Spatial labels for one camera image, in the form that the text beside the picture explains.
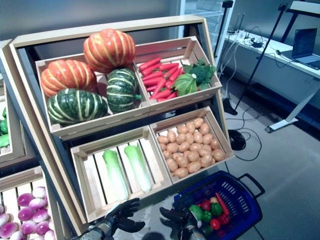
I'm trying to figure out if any purple white toy onion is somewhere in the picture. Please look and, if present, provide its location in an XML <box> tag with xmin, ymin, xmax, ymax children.
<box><xmin>35</xmin><ymin>221</ymin><xmax>51</xmax><ymax>236</ymax></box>
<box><xmin>0</xmin><ymin>212</ymin><xmax>11</xmax><ymax>227</ymax></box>
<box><xmin>28</xmin><ymin>197</ymin><xmax>47</xmax><ymax>211</ymax></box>
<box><xmin>21</xmin><ymin>221</ymin><xmax>38</xmax><ymax>235</ymax></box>
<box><xmin>16</xmin><ymin>192</ymin><xmax>36</xmax><ymax>207</ymax></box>
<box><xmin>17</xmin><ymin>207</ymin><xmax>36</xmax><ymax>222</ymax></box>
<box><xmin>32</xmin><ymin>186</ymin><xmax>48</xmax><ymax>200</ymax></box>
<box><xmin>32</xmin><ymin>209</ymin><xmax>50</xmax><ymax>224</ymax></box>
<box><xmin>0</xmin><ymin>222</ymin><xmax>21</xmax><ymax>240</ymax></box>

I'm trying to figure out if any white desk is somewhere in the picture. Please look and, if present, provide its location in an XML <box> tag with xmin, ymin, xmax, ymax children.
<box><xmin>222</xmin><ymin>32</ymin><xmax>320</xmax><ymax>133</ymax></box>

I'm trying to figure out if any black round stand base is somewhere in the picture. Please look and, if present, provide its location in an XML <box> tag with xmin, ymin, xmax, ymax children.
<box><xmin>227</xmin><ymin>129</ymin><xmax>247</xmax><ymax>151</ymax></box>

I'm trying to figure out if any large green toy pepper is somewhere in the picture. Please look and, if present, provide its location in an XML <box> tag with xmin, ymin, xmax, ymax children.
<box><xmin>188</xmin><ymin>204</ymin><xmax>204</xmax><ymax>221</ymax></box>

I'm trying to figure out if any black floor cable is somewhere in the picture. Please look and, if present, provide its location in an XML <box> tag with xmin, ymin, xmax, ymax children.
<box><xmin>226</xmin><ymin>104</ymin><xmax>263</xmax><ymax>162</ymax></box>

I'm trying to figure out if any small green striped pumpkin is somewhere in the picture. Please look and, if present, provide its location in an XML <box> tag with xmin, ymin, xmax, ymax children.
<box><xmin>106</xmin><ymin>68</ymin><xmax>143</xmax><ymax>113</ymax></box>

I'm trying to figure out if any black tripod stand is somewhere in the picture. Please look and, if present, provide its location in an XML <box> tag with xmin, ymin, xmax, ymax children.
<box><xmin>222</xmin><ymin>2</ymin><xmax>291</xmax><ymax>116</ymax></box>

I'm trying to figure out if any wooden display shelf frame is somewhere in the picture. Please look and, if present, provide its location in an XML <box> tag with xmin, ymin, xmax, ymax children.
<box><xmin>0</xmin><ymin>38</ymin><xmax>42</xmax><ymax>177</ymax></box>
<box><xmin>9</xmin><ymin>14</ymin><xmax>236</xmax><ymax>236</ymax></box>

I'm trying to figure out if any light green toy lettuce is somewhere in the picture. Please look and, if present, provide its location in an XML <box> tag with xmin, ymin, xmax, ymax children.
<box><xmin>172</xmin><ymin>72</ymin><xmax>200</xmax><ymax>97</ymax></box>

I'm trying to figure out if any black camera stand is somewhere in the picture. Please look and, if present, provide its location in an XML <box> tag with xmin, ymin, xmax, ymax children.
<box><xmin>213</xmin><ymin>0</ymin><xmax>235</xmax><ymax>60</ymax></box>

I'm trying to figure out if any grey laptop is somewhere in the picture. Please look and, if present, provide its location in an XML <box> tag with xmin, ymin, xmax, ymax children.
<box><xmin>282</xmin><ymin>27</ymin><xmax>320</xmax><ymax>70</ymax></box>

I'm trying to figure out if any glass door cabinet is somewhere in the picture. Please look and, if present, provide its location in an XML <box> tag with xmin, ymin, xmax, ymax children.
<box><xmin>177</xmin><ymin>0</ymin><xmax>237</xmax><ymax>65</ymax></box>

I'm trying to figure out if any dark green leafy vegetable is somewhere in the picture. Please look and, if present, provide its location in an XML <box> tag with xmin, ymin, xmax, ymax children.
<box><xmin>182</xmin><ymin>57</ymin><xmax>217</xmax><ymax>91</ymax></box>

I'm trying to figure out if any red orange toy carrot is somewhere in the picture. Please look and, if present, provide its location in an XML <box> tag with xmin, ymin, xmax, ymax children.
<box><xmin>142</xmin><ymin>76</ymin><xmax>165</xmax><ymax>87</ymax></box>
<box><xmin>151</xmin><ymin>77</ymin><xmax>167</xmax><ymax>99</ymax></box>
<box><xmin>214</xmin><ymin>192</ymin><xmax>230</xmax><ymax>216</ymax></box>
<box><xmin>141</xmin><ymin>62</ymin><xmax>162</xmax><ymax>77</ymax></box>
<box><xmin>149</xmin><ymin>89</ymin><xmax>172</xmax><ymax>100</ymax></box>
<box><xmin>138</xmin><ymin>56</ymin><xmax>163</xmax><ymax>72</ymax></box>
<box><xmin>141</xmin><ymin>70</ymin><xmax>164</xmax><ymax>81</ymax></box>
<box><xmin>168</xmin><ymin>66</ymin><xmax>183</xmax><ymax>82</ymax></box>
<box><xmin>158</xmin><ymin>62</ymin><xmax>180</xmax><ymax>72</ymax></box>
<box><xmin>162</xmin><ymin>66</ymin><xmax>179</xmax><ymax>80</ymax></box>

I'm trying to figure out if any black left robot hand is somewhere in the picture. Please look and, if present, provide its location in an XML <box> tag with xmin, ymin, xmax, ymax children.
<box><xmin>104</xmin><ymin>197</ymin><xmax>146</xmax><ymax>233</ymax></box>

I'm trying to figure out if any toy napa cabbage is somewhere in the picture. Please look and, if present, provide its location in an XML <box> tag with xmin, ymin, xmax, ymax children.
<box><xmin>123</xmin><ymin>142</ymin><xmax>153</xmax><ymax>193</ymax></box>
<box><xmin>101</xmin><ymin>148</ymin><xmax>130</xmax><ymax>202</ymax></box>

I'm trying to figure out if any red toy tomato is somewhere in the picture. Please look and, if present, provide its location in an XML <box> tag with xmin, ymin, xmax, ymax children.
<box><xmin>209</xmin><ymin>218</ymin><xmax>221</xmax><ymax>231</ymax></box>

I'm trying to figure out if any white router with antennas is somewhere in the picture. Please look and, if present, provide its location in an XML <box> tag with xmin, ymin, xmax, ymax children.
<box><xmin>236</xmin><ymin>13</ymin><xmax>248</xmax><ymax>42</ymax></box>

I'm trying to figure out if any white flat panel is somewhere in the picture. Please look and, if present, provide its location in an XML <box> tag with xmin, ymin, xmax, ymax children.
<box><xmin>284</xmin><ymin>0</ymin><xmax>320</xmax><ymax>20</ymax></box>

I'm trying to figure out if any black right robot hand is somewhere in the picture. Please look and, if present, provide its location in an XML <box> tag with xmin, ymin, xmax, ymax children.
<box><xmin>159</xmin><ymin>206</ymin><xmax>201</xmax><ymax>238</ymax></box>

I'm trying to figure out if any blue plastic shopping basket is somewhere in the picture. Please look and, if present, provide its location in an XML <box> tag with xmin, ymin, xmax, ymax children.
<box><xmin>173</xmin><ymin>170</ymin><xmax>266</xmax><ymax>240</ymax></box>

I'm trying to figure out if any wide green striped pumpkin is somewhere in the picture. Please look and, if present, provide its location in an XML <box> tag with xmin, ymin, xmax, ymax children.
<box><xmin>46</xmin><ymin>87</ymin><xmax>109</xmax><ymax>126</ymax></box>

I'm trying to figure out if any orange striped pumpkin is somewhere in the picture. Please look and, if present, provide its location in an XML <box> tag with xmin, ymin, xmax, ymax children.
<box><xmin>40</xmin><ymin>59</ymin><xmax>98</xmax><ymax>98</ymax></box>
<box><xmin>83</xmin><ymin>28</ymin><xmax>137</xmax><ymax>74</ymax></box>

